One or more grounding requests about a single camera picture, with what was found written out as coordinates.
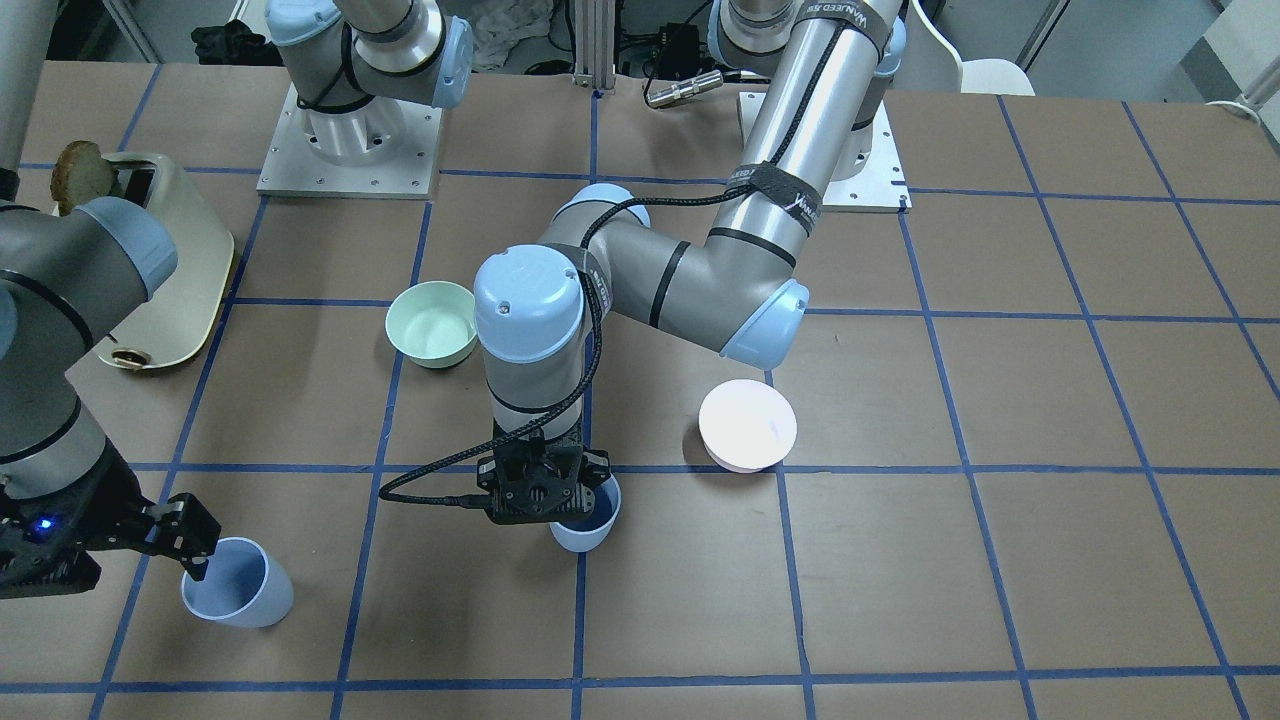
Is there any bread slice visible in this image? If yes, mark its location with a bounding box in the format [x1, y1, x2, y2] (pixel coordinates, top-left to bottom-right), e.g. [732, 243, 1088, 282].
[50, 140, 123, 217]

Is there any cream toaster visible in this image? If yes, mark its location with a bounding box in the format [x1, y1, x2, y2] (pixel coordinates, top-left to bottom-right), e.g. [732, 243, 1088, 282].
[93, 152, 236, 372]

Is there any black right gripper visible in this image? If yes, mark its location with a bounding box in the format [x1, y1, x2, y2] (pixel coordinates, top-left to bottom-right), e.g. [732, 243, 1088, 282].
[1, 465, 221, 600]

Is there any mint green bowl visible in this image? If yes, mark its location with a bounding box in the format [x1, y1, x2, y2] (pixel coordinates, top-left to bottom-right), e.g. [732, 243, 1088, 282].
[384, 281, 477, 369]

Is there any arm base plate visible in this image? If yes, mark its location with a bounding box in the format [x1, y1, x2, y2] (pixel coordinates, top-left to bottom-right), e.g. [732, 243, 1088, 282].
[822, 104, 913, 213]
[256, 88, 445, 201]

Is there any white chair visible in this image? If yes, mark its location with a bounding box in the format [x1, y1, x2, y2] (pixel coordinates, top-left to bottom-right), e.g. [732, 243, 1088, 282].
[892, 1, 1036, 96]

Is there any silver metal cylinder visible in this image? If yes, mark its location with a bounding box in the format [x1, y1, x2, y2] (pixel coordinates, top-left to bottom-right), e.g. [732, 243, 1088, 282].
[644, 70, 724, 110]

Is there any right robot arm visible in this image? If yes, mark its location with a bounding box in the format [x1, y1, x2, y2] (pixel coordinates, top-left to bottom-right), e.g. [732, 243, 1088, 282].
[1, 1, 221, 600]

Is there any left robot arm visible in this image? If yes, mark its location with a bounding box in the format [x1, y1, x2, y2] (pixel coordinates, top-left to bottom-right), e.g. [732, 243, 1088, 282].
[379, 1, 906, 524]

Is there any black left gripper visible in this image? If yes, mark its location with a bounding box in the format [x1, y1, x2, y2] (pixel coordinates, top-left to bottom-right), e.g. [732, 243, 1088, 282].
[477, 430, 611, 525]

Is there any light blue cup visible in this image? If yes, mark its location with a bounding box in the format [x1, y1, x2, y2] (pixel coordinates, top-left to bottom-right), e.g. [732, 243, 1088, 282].
[550, 475, 622, 553]
[180, 537, 294, 628]

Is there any aluminium frame post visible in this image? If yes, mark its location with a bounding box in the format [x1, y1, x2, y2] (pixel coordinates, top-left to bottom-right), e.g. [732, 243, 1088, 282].
[568, 0, 618, 94]

